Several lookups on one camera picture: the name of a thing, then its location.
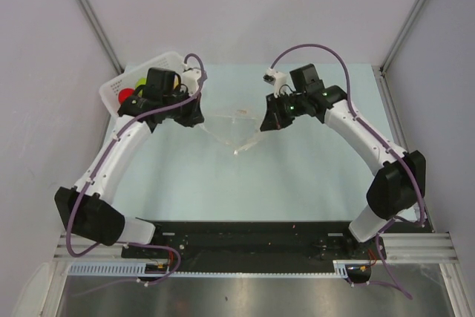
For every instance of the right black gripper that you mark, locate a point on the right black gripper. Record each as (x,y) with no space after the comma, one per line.
(275,119)

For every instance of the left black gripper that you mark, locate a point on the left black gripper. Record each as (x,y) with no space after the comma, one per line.
(193,116)

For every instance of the clear dotted zip bag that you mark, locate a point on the clear dotted zip bag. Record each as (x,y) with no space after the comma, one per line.
(238,129)

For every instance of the white plastic basket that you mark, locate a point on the white plastic basket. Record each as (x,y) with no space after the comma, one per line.
(109,92)

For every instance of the light green apple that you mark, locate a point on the light green apple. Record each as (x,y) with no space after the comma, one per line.
(141,81)

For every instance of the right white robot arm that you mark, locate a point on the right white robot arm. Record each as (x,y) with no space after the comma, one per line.
(398,175)

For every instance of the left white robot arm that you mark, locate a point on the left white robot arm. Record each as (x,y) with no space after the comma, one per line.
(86,208)

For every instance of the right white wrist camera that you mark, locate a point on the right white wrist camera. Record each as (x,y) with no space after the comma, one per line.
(275,78)

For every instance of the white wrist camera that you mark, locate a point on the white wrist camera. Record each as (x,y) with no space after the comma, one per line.
(275,78)
(192,79)

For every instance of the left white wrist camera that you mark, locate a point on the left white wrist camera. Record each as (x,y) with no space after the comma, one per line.
(192,79)

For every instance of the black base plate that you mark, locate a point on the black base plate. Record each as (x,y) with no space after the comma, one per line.
(283,247)

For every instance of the white slotted cable duct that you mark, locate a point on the white slotted cable duct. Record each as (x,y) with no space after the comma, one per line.
(144,270)

